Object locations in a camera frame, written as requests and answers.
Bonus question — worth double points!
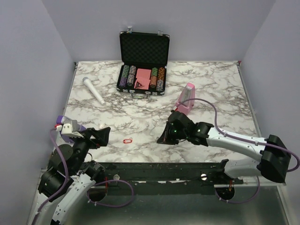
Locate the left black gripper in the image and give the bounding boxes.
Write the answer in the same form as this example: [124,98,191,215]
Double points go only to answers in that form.
[71,126,111,174]

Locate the red key tag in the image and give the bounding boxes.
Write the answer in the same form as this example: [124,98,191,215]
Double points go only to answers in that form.
[122,138,133,144]

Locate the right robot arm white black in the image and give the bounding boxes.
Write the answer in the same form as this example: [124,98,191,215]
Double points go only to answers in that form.
[157,111,291,184]

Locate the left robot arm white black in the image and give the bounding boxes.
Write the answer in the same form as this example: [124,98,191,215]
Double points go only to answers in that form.
[30,127,111,225]

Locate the purple metronome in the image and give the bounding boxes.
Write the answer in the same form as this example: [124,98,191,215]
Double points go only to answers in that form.
[56,115,86,143]

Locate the pink metronome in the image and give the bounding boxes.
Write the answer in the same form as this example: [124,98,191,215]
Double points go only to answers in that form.
[174,82,195,115]

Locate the white microphone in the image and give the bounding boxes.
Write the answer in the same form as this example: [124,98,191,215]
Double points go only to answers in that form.
[82,77,105,105]

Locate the red playing card deck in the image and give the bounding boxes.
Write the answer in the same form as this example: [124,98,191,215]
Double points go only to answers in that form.
[134,68,151,90]

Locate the black poker chip case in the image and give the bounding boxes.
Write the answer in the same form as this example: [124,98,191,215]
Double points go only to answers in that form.
[116,28,170,98]

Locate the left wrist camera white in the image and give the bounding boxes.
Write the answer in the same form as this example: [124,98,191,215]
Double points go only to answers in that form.
[54,119,83,138]

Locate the black mounting rail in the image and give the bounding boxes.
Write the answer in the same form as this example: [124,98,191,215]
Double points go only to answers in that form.
[101,160,243,196]

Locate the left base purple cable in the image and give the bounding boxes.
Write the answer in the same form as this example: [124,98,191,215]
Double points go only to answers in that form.
[87,180,135,207]

